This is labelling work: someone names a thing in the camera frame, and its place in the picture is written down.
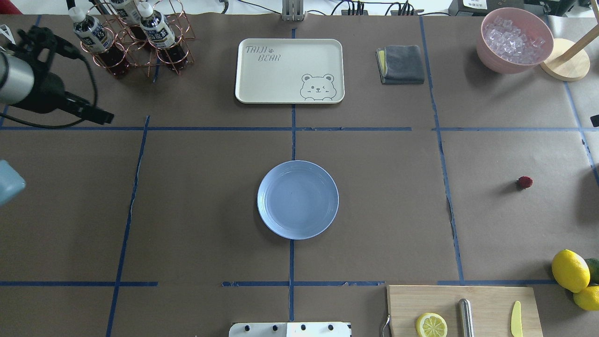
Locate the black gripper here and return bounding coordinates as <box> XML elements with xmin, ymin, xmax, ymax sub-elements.
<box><xmin>23</xmin><ymin>73</ymin><xmax>114</xmax><ymax>125</ymax></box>

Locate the blue plastic plate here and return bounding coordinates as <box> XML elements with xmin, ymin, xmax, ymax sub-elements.
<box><xmin>256</xmin><ymin>160</ymin><xmax>340</xmax><ymax>240</ymax></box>

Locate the red strawberry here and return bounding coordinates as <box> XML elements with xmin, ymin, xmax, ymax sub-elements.
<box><xmin>516</xmin><ymin>176</ymin><xmax>533</xmax><ymax>189</ymax></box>

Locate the tea bottle white cap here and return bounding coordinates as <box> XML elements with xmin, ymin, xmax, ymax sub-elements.
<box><xmin>68</xmin><ymin>7</ymin><xmax>129</xmax><ymax>77</ymax></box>
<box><xmin>109</xmin><ymin>0</ymin><xmax>152</xmax><ymax>51</ymax></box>
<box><xmin>137</xmin><ymin>1</ymin><xmax>188</xmax><ymax>72</ymax></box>

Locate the cream bear tray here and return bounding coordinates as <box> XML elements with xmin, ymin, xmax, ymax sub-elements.
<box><xmin>235</xmin><ymin>38</ymin><xmax>346</xmax><ymax>104</ymax></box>

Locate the grey folded cloth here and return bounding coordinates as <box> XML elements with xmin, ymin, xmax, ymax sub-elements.
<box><xmin>376</xmin><ymin>45</ymin><xmax>425</xmax><ymax>85</ymax></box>

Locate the lemon half slice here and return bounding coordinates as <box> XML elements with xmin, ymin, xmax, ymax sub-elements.
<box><xmin>415</xmin><ymin>312</ymin><xmax>448</xmax><ymax>337</ymax></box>

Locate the pink bowl of ice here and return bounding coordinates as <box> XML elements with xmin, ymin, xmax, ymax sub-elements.
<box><xmin>476</xmin><ymin>7</ymin><xmax>554</xmax><ymax>74</ymax></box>

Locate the wooden cutting board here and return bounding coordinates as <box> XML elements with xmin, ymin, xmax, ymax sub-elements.
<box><xmin>386</xmin><ymin>285</ymin><xmax>544</xmax><ymax>337</ymax></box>

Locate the yellow plastic knife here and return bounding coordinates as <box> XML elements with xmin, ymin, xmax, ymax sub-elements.
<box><xmin>511</xmin><ymin>300</ymin><xmax>523</xmax><ymax>337</ymax></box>

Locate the wooden cup stand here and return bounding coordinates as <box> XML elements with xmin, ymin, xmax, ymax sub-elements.
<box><xmin>541</xmin><ymin>25</ymin><xmax>599</xmax><ymax>82</ymax></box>

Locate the yellow lemon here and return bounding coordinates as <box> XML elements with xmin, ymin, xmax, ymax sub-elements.
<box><xmin>573</xmin><ymin>285</ymin><xmax>599</xmax><ymax>311</ymax></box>
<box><xmin>551</xmin><ymin>249</ymin><xmax>591</xmax><ymax>293</ymax></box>

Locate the green lime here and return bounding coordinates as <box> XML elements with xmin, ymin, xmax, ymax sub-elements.
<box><xmin>584</xmin><ymin>258</ymin><xmax>599</xmax><ymax>285</ymax></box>

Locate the black camera cable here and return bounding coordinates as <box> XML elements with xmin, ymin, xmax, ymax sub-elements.
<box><xmin>0</xmin><ymin>54</ymin><xmax>99</xmax><ymax>129</ymax></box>

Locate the copper wire bottle rack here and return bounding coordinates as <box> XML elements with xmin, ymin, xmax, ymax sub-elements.
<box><xmin>68</xmin><ymin>0</ymin><xmax>195</xmax><ymax>72</ymax></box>

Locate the white wire rack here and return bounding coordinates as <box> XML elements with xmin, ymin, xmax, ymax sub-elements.
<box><xmin>0</xmin><ymin>25</ymin><xmax>15</xmax><ymax>44</ymax></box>

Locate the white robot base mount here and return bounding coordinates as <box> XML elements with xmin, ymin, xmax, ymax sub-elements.
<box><xmin>228</xmin><ymin>322</ymin><xmax>352</xmax><ymax>337</ymax></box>

